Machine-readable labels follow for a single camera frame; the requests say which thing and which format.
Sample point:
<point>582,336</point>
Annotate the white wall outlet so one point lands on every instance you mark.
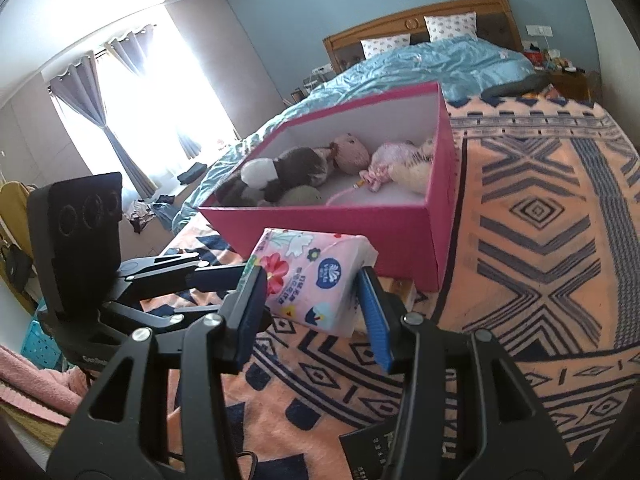
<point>321,68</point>

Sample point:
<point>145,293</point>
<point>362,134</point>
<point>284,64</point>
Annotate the green plush toy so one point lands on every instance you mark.
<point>300,196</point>

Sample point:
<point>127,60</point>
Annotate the folded dark garment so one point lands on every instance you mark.
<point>191,173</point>

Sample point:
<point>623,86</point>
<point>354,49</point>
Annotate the pink fabric sachet pouch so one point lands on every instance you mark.
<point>390,157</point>

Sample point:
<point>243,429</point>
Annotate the wooden nightstand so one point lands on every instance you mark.
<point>570,85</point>

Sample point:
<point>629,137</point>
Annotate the black bag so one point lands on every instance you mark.
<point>15,267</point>

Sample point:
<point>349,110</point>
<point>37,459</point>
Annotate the blue plastic crate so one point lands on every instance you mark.
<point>40,345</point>

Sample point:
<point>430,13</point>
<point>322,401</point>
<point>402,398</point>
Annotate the pink cardboard box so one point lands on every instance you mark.
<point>325,230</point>

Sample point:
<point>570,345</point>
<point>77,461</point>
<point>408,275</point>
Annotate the pile of clothes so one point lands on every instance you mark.
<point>147,212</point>

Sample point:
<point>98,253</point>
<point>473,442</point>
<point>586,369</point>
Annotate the purple curtain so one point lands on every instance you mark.
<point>85,105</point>
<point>130,55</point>

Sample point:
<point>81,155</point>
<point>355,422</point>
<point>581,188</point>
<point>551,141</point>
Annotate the red tissue box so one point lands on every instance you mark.
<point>532,59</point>

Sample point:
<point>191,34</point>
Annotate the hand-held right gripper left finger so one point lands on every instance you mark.
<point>250,310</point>

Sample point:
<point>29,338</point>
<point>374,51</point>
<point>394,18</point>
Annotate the pink fleece cloth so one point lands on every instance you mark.
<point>35,380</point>

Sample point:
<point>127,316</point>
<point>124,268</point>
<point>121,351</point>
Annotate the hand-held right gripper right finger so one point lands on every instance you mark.
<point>372,315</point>

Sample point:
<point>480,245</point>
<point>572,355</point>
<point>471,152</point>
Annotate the dark grey cloth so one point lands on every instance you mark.
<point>515,86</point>

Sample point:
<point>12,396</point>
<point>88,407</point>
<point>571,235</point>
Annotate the cream bunny plush toy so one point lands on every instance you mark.
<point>410,175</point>

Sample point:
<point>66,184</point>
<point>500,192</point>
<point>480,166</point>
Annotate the floral pink tissue pack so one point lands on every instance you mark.
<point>305,270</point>

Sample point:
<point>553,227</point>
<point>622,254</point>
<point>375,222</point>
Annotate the pink crochet bear toy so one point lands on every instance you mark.
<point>350,152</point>

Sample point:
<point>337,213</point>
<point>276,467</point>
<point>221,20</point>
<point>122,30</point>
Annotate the blue duvet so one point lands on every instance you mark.
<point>425,60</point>

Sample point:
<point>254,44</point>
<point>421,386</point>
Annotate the wooden headboard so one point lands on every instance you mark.
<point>400,25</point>

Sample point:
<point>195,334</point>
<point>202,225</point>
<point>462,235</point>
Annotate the white patterned pillow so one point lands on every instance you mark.
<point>385,46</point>
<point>450,27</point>

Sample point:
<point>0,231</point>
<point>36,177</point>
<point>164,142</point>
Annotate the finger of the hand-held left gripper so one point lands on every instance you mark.
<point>165,321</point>
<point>220,278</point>

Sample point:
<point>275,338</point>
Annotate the white wall switch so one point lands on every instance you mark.
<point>540,30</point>

